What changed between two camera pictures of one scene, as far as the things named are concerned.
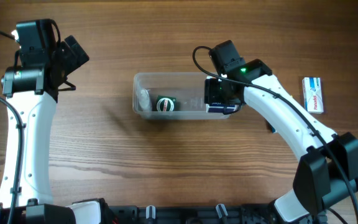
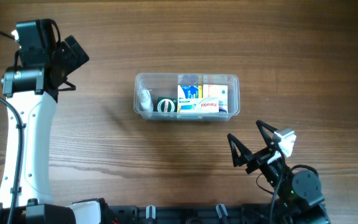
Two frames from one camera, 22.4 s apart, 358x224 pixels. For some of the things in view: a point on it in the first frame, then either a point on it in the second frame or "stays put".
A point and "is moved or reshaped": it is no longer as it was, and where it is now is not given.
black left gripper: (74, 55) stays put
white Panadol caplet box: (312, 94) to (208, 106)
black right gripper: (211, 93) to (259, 157)
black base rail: (220, 214) stays put
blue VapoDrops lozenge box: (272, 127) is moved or reshaped
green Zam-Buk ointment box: (166, 103) stays put
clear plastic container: (163, 96) stays put
